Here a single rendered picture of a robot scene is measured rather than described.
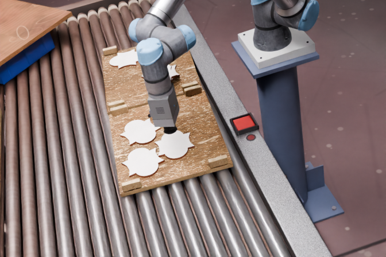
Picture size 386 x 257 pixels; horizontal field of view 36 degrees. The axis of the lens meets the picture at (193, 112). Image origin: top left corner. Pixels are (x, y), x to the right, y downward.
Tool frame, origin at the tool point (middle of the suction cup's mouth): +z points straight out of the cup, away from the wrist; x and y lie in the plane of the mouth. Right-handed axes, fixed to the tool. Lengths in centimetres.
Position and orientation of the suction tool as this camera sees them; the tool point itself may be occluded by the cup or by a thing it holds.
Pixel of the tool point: (170, 129)
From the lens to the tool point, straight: 184.9
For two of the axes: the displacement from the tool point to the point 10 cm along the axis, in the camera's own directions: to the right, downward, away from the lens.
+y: -1.7, 6.3, -7.6
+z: 1.8, 7.8, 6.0
